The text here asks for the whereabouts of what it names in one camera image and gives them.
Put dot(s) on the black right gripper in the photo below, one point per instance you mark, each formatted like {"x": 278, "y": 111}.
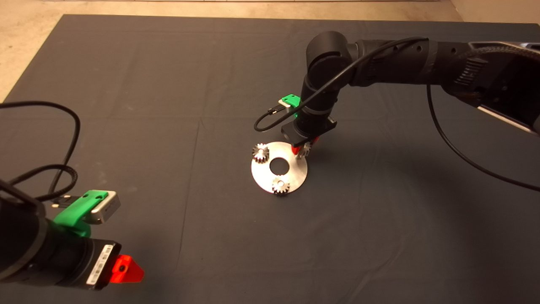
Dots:
{"x": 308, "y": 128}

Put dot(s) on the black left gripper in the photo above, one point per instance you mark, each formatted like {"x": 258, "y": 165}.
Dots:
{"x": 82, "y": 264}

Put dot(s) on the steel planetary gear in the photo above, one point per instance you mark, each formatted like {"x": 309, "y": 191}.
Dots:
{"x": 304, "y": 150}
{"x": 260, "y": 155}
{"x": 276, "y": 185}

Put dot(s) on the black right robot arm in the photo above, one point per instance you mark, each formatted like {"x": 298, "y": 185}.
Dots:
{"x": 413, "y": 61}

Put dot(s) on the round metal carrier plate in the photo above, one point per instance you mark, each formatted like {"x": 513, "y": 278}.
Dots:
{"x": 295, "y": 173}

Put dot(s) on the dark table cloth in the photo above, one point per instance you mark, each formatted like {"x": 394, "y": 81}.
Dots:
{"x": 168, "y": 84}

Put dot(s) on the silver right camera box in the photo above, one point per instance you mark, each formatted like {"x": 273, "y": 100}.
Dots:
{"x": 285, "y": 105}

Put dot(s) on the silver camera box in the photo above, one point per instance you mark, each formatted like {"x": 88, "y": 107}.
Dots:
{"x": 285, "y": 105}
{"x": 105, "y": 209}

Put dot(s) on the green right camera mount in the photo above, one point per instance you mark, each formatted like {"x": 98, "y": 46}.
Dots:
{"x": 293, "y": 100}

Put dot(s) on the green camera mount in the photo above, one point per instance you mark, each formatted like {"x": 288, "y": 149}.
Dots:
{"x": 293, "y": 100}
{"x": 76, "y": 211}

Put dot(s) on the silver left camera box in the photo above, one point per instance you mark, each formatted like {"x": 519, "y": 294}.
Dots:
{"x": 105, "y": 209}

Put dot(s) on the green left camera mount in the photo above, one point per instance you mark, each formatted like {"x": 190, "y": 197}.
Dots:
{"x": 76, "y": 211}

